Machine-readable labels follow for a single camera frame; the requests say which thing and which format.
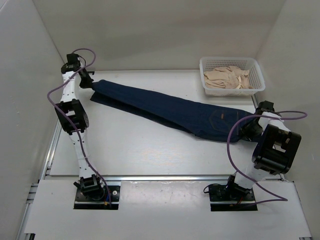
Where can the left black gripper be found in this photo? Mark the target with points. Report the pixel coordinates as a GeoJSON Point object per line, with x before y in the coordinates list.
{"type": "Point", "coordinates": [88, 84]}

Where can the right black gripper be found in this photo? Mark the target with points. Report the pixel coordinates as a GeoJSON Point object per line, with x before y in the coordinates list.
{"type": "Point", "coordinates": [245, 131]}

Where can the dark blue denim trousers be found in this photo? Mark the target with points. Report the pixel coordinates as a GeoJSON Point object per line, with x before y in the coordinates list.
{"type": "Point", "coordinates": [205, 121]}

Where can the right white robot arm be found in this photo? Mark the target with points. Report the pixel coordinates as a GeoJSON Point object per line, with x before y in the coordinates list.
{"type": "Point", "coordinates": [274, 153]}

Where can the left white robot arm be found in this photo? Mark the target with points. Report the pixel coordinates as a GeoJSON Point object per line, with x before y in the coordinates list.
{"type": "Point", "coordinates": [74, 121]}

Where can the beige trousers in basket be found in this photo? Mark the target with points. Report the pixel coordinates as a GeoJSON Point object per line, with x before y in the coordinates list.
{"type": "Point", "coordinates": [229, 77]}

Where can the white plastic basket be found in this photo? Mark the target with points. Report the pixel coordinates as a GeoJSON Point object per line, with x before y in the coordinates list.
{"type": "Point", "coordinates": [256, 78]}

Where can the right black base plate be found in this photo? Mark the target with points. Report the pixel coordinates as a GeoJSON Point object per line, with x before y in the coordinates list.
{"type": "Point", "coordinates": [223, 200]}

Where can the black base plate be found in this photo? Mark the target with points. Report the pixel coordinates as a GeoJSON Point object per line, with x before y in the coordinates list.
{"type": "Point", "coordinates": [223, 200]}
{"type": "Point", "coordinates": [100, 202]}

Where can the aluminium front rail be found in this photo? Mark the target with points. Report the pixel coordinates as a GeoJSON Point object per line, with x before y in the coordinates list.
{"type": "Point", "coordinates": [140, 178]}

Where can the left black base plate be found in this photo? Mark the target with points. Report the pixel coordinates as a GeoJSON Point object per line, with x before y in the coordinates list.
{"type": "Point", "coordinates": [100, 202]}

